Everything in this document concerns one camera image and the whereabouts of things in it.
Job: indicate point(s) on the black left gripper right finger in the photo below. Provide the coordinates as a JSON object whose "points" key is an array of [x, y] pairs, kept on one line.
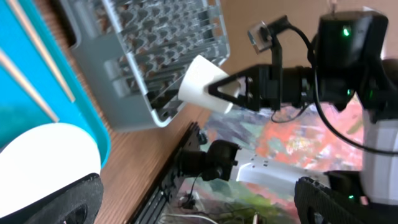
{"points": [[312, 199]]}

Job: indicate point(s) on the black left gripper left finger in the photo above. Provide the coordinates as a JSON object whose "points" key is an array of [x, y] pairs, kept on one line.
{"points": [[78, 202]]}

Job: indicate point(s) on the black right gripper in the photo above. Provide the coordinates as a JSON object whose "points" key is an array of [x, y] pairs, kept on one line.
{"points": [[266, 86]]}

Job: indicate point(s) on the small white plate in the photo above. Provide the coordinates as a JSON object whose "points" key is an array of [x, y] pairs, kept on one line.
{"points": [[43, 160]]}

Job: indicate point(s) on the white paper cup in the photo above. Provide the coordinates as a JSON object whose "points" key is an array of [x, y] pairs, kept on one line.
{"points": [[194, 87]]}

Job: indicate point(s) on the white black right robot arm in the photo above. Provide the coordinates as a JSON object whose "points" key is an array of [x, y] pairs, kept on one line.
{"points": [[345, 61]]}

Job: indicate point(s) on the teal plastic tray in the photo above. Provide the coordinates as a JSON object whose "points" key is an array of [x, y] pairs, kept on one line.
{"points": [[19, 112]]}

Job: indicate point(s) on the grey dish rack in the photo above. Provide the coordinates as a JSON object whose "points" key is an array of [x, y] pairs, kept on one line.
{"points": [[135, 53]]}

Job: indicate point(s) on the wooden chopstick right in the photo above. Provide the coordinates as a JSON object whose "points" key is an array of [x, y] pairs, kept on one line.
{"points": [[27, 87]]}

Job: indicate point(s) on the wooden chopstick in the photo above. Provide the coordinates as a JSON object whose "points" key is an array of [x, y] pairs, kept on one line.
{"points": [[27, 87], [40, 46]]}

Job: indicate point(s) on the wooden chopstick left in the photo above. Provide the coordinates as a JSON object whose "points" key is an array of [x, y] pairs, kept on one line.
{"points": [[40, 46]]}

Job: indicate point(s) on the black table clamp mount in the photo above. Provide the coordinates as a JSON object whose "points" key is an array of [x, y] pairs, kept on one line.
{"points": [[187, 160]]}

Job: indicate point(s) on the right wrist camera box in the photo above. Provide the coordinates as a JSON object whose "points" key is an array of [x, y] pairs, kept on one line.
{"points": [[262, 35]]}

